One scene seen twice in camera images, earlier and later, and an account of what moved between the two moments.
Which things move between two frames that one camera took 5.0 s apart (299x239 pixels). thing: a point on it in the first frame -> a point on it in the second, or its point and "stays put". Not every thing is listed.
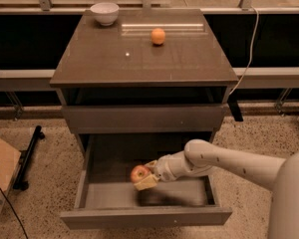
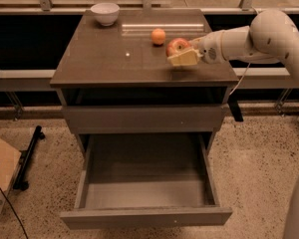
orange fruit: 157,36 stays put
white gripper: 163,169 -> 208,49
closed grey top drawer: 149,118 stays put
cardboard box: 4,159 stays put
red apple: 139,172 -> 175,46
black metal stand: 20,182 stays put
